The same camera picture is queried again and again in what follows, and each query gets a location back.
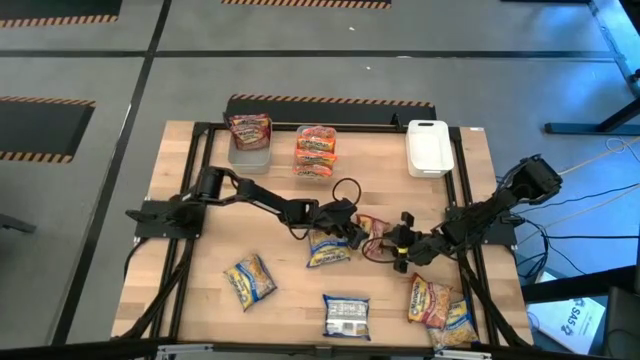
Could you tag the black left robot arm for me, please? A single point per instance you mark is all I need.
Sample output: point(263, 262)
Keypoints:
point(260, 197)

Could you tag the black beam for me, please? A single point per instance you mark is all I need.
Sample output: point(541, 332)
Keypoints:
point(575, 287)

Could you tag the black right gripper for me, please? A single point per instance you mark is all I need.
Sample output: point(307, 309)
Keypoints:
point(420, 245)

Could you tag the dark grey furniture foot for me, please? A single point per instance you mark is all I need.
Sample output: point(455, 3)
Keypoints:
point(15, 223)

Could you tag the silver aluminium extrusion bar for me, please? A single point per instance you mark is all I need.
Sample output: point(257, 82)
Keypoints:
point(185, 349)
point(462, 355)

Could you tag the grey translucent plastic bin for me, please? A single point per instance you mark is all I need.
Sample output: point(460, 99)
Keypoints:
point(250, 162)

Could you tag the white plastic bin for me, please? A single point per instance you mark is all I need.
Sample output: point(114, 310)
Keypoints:
point(429, 150)

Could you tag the clear plastic bin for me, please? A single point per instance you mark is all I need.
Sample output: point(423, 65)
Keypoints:
point(315, 181)

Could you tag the dark grey chair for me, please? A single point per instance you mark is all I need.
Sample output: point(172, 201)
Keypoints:
point(622, 325)

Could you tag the desk with black legs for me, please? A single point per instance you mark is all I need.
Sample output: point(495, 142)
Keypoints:
point(575, 129)

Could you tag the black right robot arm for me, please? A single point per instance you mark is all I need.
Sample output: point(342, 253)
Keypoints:
point(535, 180)

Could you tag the black hazard-striped floor mat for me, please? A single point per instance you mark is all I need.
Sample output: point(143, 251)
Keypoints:
point(300, 4)
point(45, 130)
point(330, 114)
point(75, 7)

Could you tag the blue Maruchan ramen packet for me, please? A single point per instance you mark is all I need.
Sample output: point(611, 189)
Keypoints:
point(327, 253)
point(457, 327)
point(346, 316)
point(249, 282)

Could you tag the white printed box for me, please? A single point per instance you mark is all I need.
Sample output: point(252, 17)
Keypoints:
point(565, 325)

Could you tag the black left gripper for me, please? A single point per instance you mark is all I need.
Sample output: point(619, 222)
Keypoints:
point(332, 220)

